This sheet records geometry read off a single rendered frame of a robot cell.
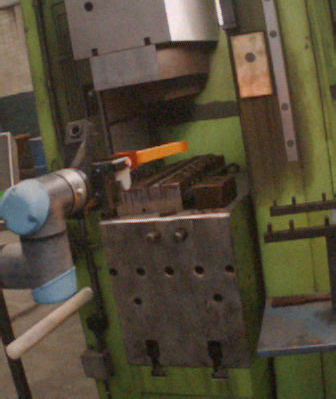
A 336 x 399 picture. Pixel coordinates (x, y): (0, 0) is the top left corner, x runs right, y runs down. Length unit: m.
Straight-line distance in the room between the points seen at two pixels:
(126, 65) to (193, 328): 0.74
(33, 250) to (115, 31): 0.85
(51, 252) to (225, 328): 0.82
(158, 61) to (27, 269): 0.81
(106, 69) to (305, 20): 0.55
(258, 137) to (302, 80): 0.20
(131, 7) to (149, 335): 0.91
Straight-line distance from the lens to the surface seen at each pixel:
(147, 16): 1.57
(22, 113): 10.06
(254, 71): 1.61
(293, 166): 1.64
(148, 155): 1.25
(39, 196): 0.87
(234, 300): 1.58
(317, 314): 1.43
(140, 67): 1.58
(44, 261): 0.90
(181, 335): 1.68
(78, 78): 1.84
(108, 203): 1.04
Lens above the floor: 1.27
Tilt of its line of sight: 9 degrees down
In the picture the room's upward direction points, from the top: 10 degrees counter-clockwise
